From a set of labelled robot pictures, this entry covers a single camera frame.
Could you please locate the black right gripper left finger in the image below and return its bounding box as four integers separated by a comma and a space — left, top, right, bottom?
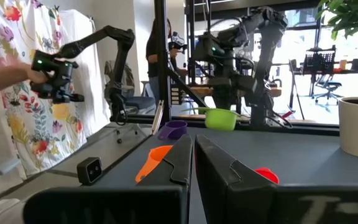
135, 134, 195, 187

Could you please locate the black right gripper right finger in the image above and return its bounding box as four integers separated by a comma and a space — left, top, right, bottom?
194, 134, 277, 224

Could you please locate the orange measuring cup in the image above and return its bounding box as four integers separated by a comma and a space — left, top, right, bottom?
134, 145, 173, 184

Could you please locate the purple measuring cup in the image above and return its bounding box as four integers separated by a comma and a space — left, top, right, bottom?
157, 120, 188, 141

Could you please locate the green measuring cup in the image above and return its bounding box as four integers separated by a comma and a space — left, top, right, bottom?
181, 107, 241, 131

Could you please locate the red measuring cup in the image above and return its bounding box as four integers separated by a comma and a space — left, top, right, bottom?
254, 167, 280, 185

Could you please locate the person's forearm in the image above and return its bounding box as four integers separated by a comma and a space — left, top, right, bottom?
0, 63, 32, 96

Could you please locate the grey upholstered chair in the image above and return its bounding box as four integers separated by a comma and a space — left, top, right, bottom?
104, 60, 157, 115

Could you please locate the person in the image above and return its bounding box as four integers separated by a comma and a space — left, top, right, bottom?
145, 18, 188, 106

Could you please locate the black mesh crate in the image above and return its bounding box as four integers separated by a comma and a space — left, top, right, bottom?
303, 45, 337, 75

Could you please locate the black office chair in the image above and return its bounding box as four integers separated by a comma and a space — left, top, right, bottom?
314, 74, 343, 105

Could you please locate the background desk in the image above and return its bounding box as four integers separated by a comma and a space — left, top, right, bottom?
288, 58, 358, 121

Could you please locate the white plant pot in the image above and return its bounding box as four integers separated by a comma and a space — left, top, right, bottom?
338, 96, 358, 160

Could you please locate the green leafy plant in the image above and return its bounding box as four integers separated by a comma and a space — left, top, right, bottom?
315, 0, 358, 106

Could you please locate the white floral cloth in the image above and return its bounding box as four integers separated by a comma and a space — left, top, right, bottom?
0, 0, 111, 180

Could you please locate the person's hand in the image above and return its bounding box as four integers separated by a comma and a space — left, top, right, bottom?
26, 67, 55, 85

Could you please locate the black metal frame post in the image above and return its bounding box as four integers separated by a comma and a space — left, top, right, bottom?
154, 0, 173, 124

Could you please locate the small black box camera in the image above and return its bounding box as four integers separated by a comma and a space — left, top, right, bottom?
76, 157, 103, 186

